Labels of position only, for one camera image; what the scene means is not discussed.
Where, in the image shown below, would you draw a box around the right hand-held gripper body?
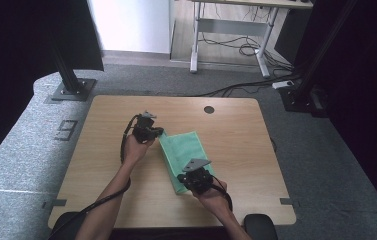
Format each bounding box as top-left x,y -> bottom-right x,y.
181,157 -> 216,196

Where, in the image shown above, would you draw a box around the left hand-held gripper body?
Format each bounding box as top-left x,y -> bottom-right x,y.
131,111 -> 160,144

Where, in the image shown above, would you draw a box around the green towel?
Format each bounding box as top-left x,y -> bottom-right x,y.
158,130 -> 216,196

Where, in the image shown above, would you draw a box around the person's left hand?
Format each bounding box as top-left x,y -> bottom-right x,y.
122,132 -> 156,167

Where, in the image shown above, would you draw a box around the person's right hand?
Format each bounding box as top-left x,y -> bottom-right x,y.
191,177 -> 230,217

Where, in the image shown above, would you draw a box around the grey floor socket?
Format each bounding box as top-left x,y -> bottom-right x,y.
54,119 -> 79,142

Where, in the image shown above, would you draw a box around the black chair armrest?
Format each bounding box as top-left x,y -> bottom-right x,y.
47,211 -> 89,240
243,213 -> 279,240

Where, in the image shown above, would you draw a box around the black metal stand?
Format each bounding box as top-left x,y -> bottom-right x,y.
278,0 -> 360,114
49,39 -> 98,103

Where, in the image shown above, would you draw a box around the grey tape strip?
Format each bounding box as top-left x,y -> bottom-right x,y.
41,198 -> 68,210
279,197 -> 300,206

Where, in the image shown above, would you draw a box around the white power strip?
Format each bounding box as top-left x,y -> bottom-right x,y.
271,80 -> 296,90

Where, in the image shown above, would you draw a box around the black curtain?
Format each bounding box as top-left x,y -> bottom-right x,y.
0,0 -> 105,175
292,0 -> 377,225

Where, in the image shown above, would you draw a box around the black computer tower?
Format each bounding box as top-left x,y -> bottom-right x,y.
273,7 -> 311,65

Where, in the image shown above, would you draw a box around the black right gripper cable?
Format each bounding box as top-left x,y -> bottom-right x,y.
209,175 -> 234,213

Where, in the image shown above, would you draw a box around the black floor cables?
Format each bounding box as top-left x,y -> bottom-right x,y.
194,6 -> 302,98

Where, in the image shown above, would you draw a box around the white desk frame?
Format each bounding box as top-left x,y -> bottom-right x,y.
189,0 -> 314,79

